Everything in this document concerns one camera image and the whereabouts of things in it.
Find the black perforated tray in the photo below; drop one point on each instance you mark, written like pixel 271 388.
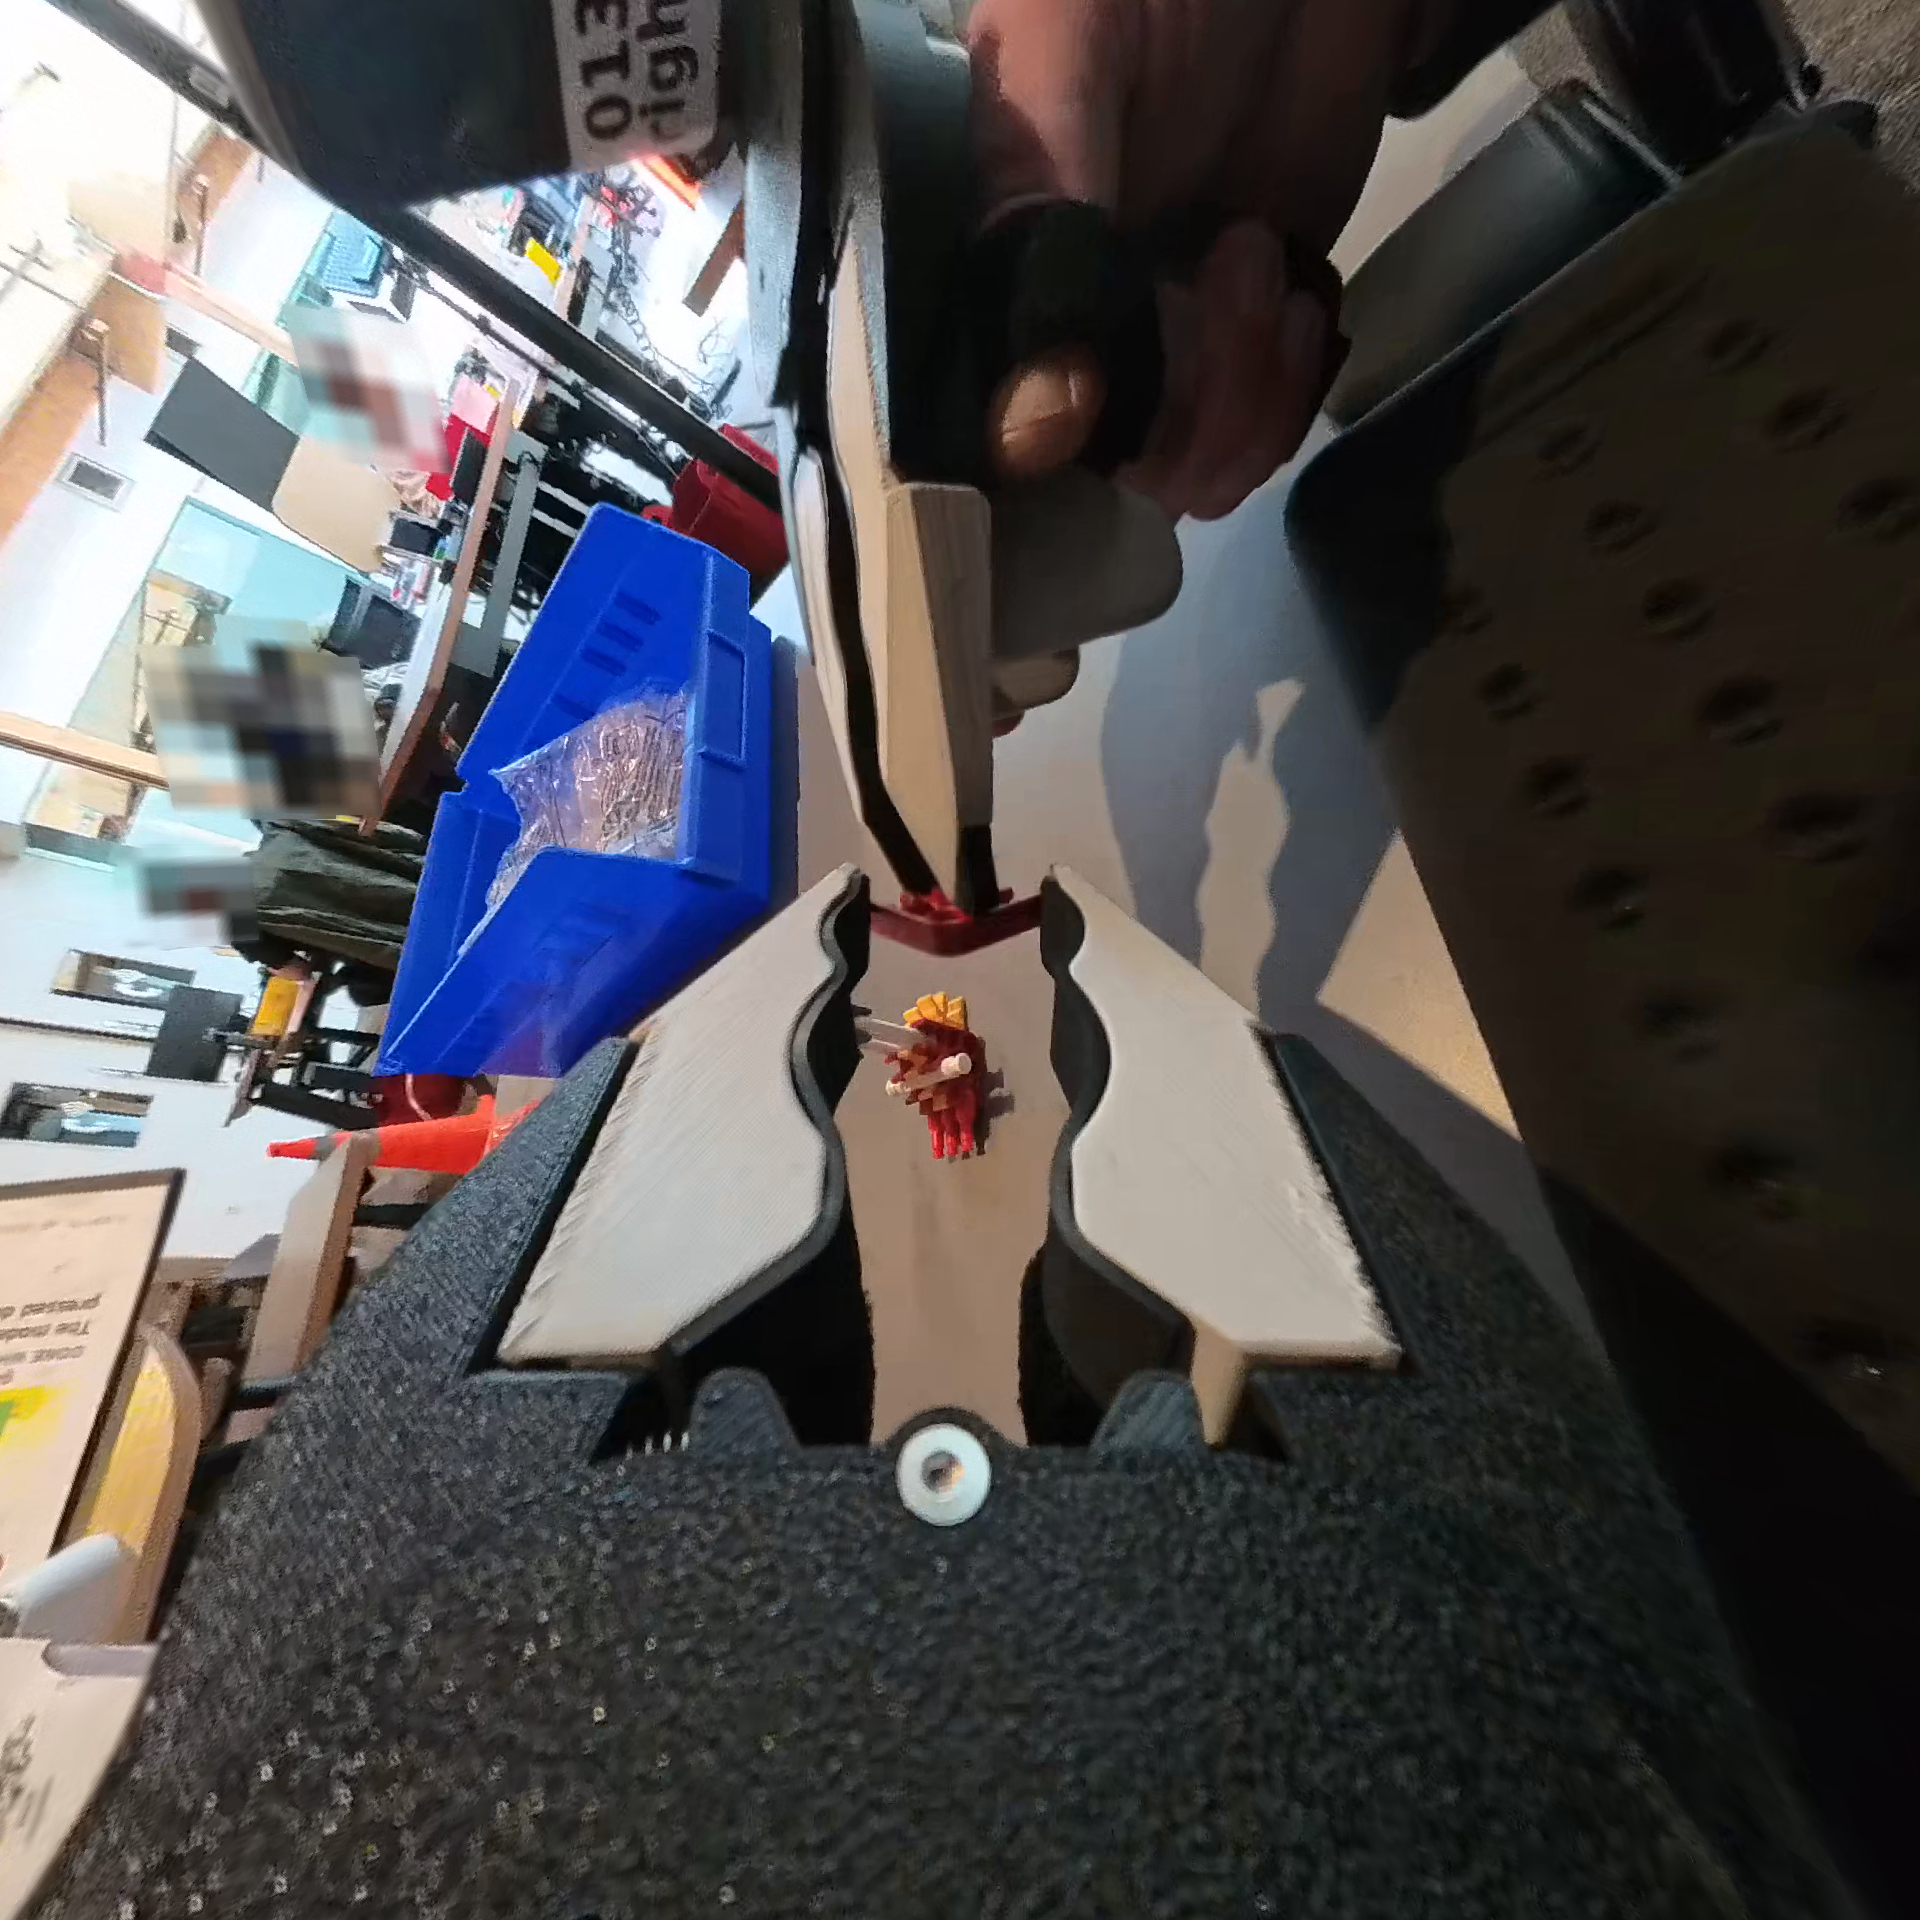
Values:
pixel 1650 675

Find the small red toy assembly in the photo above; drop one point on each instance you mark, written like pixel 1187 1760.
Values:
pixel 945 1080

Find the small blue plastic bin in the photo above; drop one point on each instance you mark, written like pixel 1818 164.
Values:
pixel 600 933

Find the white document stand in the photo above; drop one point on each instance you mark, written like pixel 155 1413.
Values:
pixel 77 1592

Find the black bag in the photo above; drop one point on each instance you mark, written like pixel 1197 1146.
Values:
pixel 337 900

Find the person's right hand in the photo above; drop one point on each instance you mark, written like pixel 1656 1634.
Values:
pixel 1199 118

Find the orange traffic cone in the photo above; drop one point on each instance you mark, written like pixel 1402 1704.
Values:
pixel 436 1144

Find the clear bag of small parts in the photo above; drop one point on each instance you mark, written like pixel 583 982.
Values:
pixel 600 764

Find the wooden desk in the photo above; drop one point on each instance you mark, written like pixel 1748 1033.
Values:
pixel 452 645

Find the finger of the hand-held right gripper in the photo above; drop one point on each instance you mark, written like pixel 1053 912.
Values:
pixel 940 645
pixel 828 600

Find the toy model instruction sheet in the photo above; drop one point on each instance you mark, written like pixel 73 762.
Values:
pixel 61 1771

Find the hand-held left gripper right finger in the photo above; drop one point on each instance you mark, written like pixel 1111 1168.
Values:
pixel 1215 1201

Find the brick instruction poster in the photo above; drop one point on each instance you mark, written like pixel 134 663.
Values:
pixel 77 1321

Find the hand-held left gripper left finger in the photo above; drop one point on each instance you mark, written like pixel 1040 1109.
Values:
pixel 675 1186

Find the round wooden table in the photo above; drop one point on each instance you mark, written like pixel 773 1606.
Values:
pixel 152 1472

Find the red fan connector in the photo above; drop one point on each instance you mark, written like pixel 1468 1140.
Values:
pixel 940 933

